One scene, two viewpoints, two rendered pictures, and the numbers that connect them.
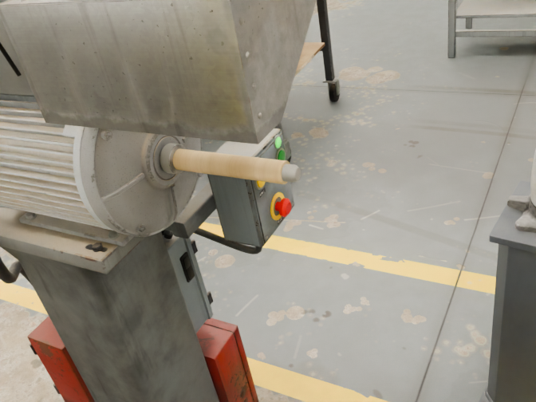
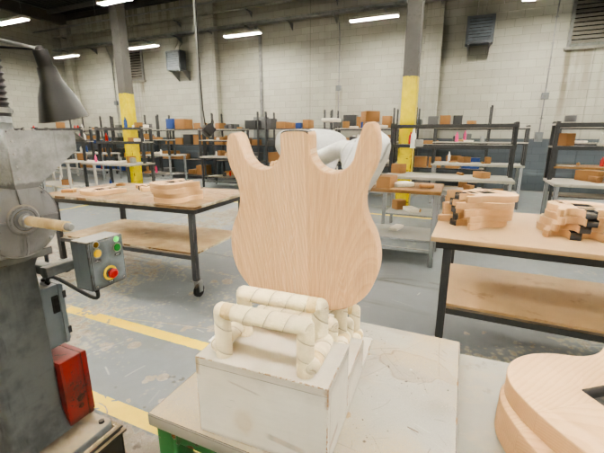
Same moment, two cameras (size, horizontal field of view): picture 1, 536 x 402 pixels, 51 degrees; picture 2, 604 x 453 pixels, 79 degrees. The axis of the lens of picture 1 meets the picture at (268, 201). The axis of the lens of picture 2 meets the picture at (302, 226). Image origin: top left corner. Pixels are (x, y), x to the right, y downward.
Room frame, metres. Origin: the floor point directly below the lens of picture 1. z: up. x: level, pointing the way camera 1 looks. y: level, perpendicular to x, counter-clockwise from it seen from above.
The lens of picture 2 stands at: (-0.52, -0.53, 1.52)
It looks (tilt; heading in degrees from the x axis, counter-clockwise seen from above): 14 degrees down; 350
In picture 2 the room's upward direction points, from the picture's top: straight up
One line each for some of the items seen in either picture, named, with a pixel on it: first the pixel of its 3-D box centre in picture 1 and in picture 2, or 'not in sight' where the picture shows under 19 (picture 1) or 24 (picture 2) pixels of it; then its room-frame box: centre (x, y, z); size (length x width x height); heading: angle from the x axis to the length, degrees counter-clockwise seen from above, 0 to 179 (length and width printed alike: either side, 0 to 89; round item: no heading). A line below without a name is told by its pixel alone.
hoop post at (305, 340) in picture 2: not in sight; (305, 350); (0.04, -0.64, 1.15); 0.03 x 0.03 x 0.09
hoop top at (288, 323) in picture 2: not in sight; (262, 317); (0.08, -0.57, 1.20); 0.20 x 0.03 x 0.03; 59
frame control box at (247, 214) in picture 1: (222, 199); (84, 266); (1.03, 0.10, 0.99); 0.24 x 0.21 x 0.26; 56
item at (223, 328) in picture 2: not in sight; (223, 332); (0.13, -0.49, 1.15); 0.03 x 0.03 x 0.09
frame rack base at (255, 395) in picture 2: not in sight; (274, 386); (0.12, -0.59, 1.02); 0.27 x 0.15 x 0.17; 60
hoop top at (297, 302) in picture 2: not in sight; (280, 299); (0.15, -0.61, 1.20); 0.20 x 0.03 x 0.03; 59
